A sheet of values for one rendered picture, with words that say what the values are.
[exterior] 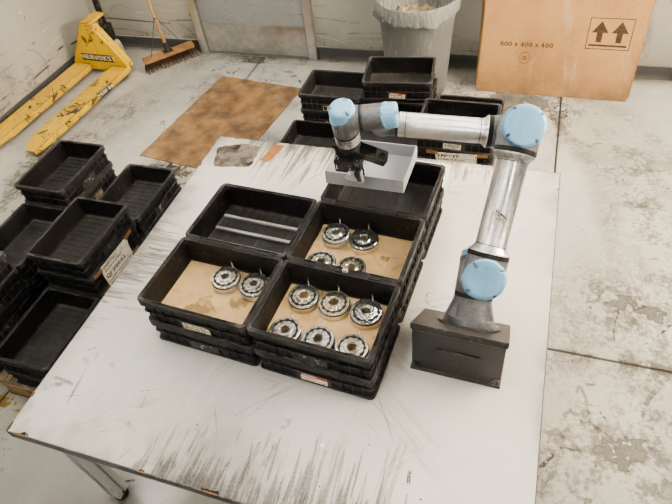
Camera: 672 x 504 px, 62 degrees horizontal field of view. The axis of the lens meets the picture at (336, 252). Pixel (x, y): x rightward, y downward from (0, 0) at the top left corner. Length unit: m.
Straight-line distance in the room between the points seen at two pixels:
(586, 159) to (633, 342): 1.34
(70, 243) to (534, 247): 2.09
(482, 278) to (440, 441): 0.50
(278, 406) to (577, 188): 2.38
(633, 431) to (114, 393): 2.01
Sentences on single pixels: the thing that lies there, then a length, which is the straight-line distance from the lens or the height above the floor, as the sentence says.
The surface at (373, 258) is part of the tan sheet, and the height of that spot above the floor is 0.83.
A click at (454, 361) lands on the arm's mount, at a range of 1.76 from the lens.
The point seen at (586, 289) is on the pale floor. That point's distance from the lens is 3.07.
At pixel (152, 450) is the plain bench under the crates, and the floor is 0.70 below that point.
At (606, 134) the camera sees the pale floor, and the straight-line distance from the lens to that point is 4.08.
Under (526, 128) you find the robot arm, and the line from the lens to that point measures 1.58.
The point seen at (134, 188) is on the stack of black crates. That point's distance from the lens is 3.32.
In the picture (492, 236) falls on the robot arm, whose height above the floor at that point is 1.16.
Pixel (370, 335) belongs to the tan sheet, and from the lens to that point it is 1.77.
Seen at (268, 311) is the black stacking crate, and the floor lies 0.88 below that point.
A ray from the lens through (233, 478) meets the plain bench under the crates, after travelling 1.77.
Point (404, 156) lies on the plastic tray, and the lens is 2.03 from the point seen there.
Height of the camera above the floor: 2.28
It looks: 47 degrees down
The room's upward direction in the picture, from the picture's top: 8 degrees counter-clockwise
